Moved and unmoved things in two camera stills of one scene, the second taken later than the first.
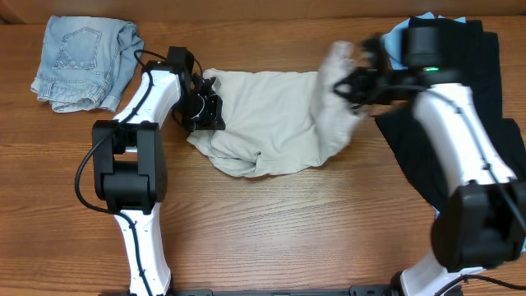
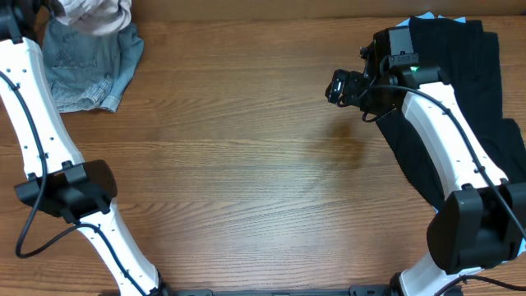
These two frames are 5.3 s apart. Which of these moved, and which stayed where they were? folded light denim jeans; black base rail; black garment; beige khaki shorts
Moved: beige khaki shorts
Stayed: folded light denim jeans; black base rail; black garment
